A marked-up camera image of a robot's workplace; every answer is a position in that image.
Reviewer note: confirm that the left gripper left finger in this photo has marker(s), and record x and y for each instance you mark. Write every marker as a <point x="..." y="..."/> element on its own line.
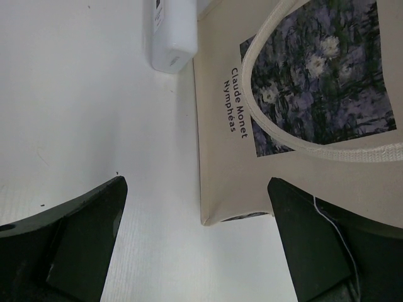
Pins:
<point x="63" y="253"/>

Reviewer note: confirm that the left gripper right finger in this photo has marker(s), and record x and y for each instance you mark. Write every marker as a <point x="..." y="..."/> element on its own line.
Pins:
<point x="333" y="254"/>

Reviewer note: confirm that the white bottle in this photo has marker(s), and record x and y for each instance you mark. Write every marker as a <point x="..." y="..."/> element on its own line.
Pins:
<point x="174" y="39"/>

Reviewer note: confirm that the beige canvas tote bag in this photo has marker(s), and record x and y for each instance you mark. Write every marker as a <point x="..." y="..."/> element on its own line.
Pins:
<point x="330" y="73"/>

